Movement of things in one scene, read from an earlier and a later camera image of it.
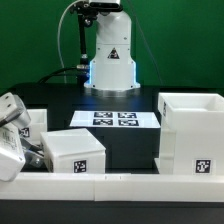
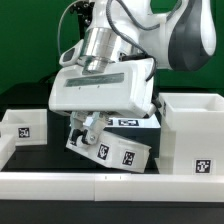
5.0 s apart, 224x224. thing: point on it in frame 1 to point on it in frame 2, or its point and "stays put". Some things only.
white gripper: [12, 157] to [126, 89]
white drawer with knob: [73, 151] to [114, 151]
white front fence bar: [130, 187] stays put
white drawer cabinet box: [191, 134] stays put
